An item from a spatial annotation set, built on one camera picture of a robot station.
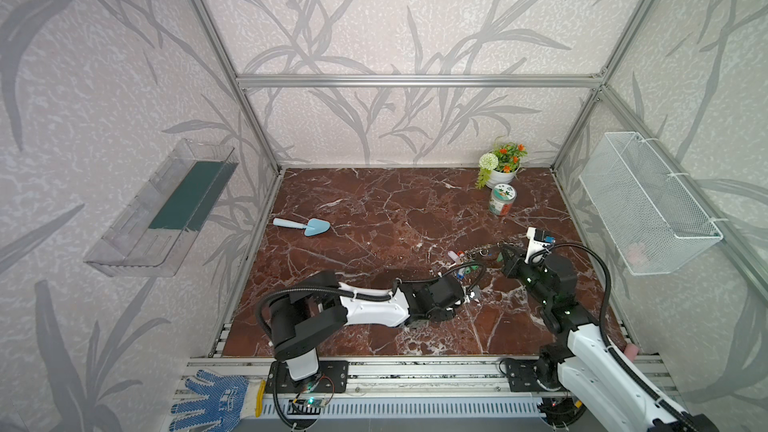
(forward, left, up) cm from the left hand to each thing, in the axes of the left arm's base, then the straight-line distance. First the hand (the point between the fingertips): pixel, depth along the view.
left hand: (451, 285), depth 85 cm
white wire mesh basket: (+2, -39, +31) cm, 50 cm away
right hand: (+9, -13, +11) cm, 20 cm away
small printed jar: (+30, -20, +3) cm, 37 cm away
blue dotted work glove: (-28, +55, -2) cm, 62 cm away
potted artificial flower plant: (+40, -19, +8) cm, 45 cm away
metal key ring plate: (+8, -6, -1) cm, 10 cm away
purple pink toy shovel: (-16, -46, -2) cm, 49 cm away
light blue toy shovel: (+22, +45, -5) cm, 50 cm away
